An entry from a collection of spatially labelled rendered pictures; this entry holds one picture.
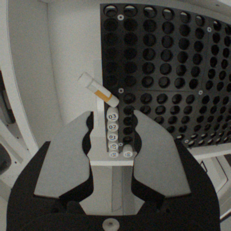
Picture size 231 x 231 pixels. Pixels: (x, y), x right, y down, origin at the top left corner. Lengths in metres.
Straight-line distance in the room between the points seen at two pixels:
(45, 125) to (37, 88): 0.05
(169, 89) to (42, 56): 0.16
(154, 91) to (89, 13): 0.13
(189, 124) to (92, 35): 0.17
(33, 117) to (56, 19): 0.13
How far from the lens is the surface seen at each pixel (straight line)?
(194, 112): 0.19
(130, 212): 1.13
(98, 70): 0.20
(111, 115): 0.15
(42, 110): 0.20
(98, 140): 0.26
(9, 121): 0.21
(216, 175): 0.35
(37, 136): 0.19
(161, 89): 0.16
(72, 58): 0.22
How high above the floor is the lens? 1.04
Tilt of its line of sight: 59 degrees down
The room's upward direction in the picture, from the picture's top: 180 degrees counter-clockwise
